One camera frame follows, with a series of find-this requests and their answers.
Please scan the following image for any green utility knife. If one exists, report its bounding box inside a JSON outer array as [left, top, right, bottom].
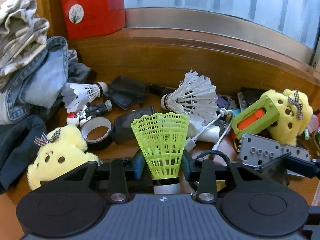
[[232, 95, 280, 140]]

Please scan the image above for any white feather shuttlecock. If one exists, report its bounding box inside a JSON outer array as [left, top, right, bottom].
[[161, 70, 218, 130], [61, 82, 108, 114]]

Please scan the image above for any grey perforated building plate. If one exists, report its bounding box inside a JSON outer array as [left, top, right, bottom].
[[237, 133, 311, 168]]

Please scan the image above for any small robot figure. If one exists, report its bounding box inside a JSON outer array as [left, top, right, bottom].
[[66, 100, 112, 127]]

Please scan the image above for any purple toy car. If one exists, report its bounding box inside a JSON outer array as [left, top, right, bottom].
[[215, 94, 230, 109]]

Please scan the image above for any white usb cable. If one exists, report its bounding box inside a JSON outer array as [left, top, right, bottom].
[[184, 106, 234, 153]]

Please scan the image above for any pile of folded clothes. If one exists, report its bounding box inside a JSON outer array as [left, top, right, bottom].
[[1, 0, 90, 193]]

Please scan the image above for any red tea box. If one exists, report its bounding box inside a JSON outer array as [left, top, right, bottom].
[[62, 0, 126, 40]]

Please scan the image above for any yellow plush toy with bow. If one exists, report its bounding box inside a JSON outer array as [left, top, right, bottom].
[[261, 89, 313, 146]]

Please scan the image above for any black tape roll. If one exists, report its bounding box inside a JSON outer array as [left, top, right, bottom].
[[80, 117, 113, 151]]

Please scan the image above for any black wallet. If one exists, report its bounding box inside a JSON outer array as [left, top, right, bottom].
[[104, 75, 148, 110]]

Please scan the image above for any neon green plastic shuttlecock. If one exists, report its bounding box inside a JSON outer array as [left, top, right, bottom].
[[131, 112, 189, 194]]

